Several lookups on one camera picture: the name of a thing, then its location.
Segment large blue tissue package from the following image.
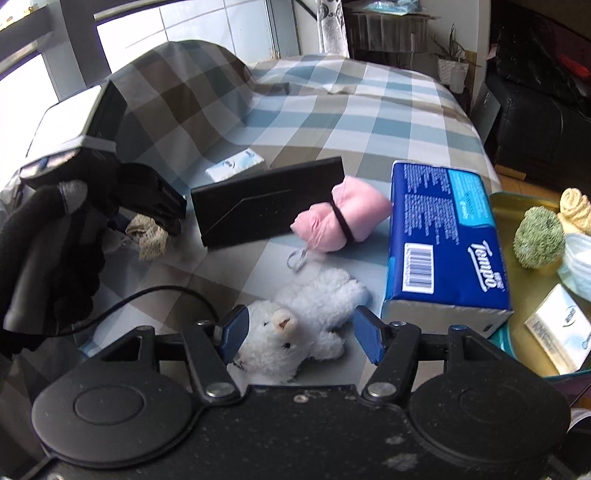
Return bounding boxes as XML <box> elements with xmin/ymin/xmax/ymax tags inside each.
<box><xmin>381</xmin><ymin>160</ymin><xmax>515</xmax><ymax>337</ymax></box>

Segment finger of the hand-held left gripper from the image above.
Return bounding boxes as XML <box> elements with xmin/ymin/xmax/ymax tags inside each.
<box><xmin>119</xmin><ymin>162</ymin><xmax>188</xmax><ymax>217</ymax></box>
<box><xmin>113</xmin><ymin>198</ymin><xmax>183</xmax><ymax>237</ymax></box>

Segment white plush bear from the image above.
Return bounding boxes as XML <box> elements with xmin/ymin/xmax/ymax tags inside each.
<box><xmin>231</xmin><ymin>268</ymin><xmax>370</xmax><ymax>384</ymax></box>

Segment checkered blue brown blanket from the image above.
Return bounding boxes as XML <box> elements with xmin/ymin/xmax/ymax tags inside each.
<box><xmin>0</xmin><ymin>39</ymin><xmax>504</xmax><ymax>384</ymax></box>

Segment white face mask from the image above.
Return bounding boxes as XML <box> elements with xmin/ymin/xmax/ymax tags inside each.
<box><xmin>556</xmin><ymin>232</ymin><xmax>591</xmax><ymax>296</ymax></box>

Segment small white tissue pack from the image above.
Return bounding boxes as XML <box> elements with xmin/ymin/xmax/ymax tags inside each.
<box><xmin>524</xmin><ymin>283</ymin><xmax>591</xmax><ymax>374</ymax></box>
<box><xmin>205</xmin><ymin>149</ymin><xmax>265</xmax><ymax>182</ymax></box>

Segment beige lace fabric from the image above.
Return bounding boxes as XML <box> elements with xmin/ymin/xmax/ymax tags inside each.
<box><xmin>124</xmin><ymin>215</ymin><xmax>171</xmax><ymax>261</ymax></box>

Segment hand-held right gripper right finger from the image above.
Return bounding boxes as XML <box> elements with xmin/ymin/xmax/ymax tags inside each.
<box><xmin>353</xmin><ymin>305</ymin><xmax>511</xmax><ymax>402</ymax></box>

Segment dark window frame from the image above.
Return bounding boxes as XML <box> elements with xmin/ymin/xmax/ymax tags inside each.
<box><xmin>0</xmin><ymin>0</ymin><xmax>296</xmax><ymax>139</ymax></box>

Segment black flat box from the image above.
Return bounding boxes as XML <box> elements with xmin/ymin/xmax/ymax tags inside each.
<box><xmin>191</xmin><ymin>156</ymin><xmax>347</xmax><ymax>250</ymax></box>

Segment green fuzzy ball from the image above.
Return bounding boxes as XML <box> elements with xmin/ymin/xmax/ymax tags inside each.
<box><xmin>513</xmin><ymin>206</ymin><xmax>566</xmax><ymax>270</ymax></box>

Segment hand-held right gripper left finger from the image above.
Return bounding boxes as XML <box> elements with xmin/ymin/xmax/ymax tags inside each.
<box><xmin>95</xmin><ymin>305</ymin><xmax>252</xmax><ymax>402</ymax></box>

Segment pale yellow knit item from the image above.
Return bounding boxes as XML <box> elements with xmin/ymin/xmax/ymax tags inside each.
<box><xmin>556</xmin><ymin>187</ymin><xmax>591</xmax><ymax>234</ymax></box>

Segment gold metal tin box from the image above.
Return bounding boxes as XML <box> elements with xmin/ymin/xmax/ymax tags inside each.
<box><xmin>487</xmin><ymin>191</ymin><xmax>591</xmax><ymax>381</ymax></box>

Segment dark framed panel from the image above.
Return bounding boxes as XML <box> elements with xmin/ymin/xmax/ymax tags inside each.
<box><xmin>471</xmin><ymin>83</ymin><xmax>502</xmax><ymax>139</ymax></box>

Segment black leather sofa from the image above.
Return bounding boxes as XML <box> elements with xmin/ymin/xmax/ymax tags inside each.
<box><xmin>485</xmin><ymin>0</ymin><xmax>591</xmax><ymax>195</ymax></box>

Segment black cable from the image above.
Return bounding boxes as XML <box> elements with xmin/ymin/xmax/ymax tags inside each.
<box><xmin>46</xmin><ymin>285</ymin><xmax>222</xmax><ymax>337</ymax></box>

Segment potted plant white pot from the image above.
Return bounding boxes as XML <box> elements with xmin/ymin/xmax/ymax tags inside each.
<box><xmin>429</xmin><ymin>25</ymin><xmax>481</xmax><ymax>95</ymax></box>

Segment printed picture sheet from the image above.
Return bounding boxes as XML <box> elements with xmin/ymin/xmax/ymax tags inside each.
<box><xmin>346</xmin><ymin>0</ymin><xmax>441</xmax><ymax>19</ymax></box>

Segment patterned white curtain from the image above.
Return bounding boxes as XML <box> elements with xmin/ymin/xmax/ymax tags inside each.
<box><xmin>316</xmin><ymin>0</ymin><xmax>349</xmax><ymax>58</ymax></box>

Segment pink rolled cloth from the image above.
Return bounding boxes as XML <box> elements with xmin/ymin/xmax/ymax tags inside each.
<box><xmin>290</xmin><ymin>175</ymin><xmax>393</xmax><ymax>254</ymax></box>

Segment thin pale cord loop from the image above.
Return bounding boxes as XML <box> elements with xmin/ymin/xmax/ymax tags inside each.
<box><xmin>286</xmin><ymin>247</ymin><xmax>310</xmax><ymax>273</ymax></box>

